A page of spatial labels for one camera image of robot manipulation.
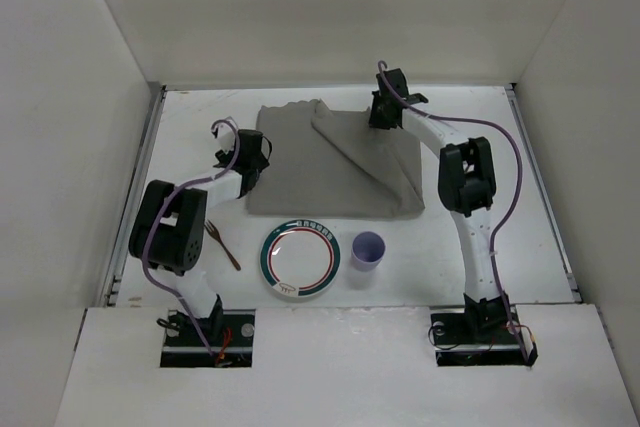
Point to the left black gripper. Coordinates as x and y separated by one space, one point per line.
256 163

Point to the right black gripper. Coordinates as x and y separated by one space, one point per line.
379 114

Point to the grey cloth placemat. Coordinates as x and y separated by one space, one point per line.
332 164

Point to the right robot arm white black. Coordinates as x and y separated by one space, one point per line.
466 185

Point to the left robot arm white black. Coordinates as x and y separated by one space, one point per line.
168 232

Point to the brown wooden fork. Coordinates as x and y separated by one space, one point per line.
215 234

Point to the white plate green red rim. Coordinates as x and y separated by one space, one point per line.
300 259

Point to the lilac plastic cup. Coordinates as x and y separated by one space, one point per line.
367 250

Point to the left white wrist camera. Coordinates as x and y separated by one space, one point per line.
226 138

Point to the left aluminium table rail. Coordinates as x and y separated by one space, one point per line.
117 259

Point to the aluminium table rail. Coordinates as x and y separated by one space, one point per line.
541 187
117 259

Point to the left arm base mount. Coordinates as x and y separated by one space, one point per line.
230 342

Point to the right aluminium table rail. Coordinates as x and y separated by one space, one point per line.
541 187

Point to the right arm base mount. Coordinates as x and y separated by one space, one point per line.
510 343

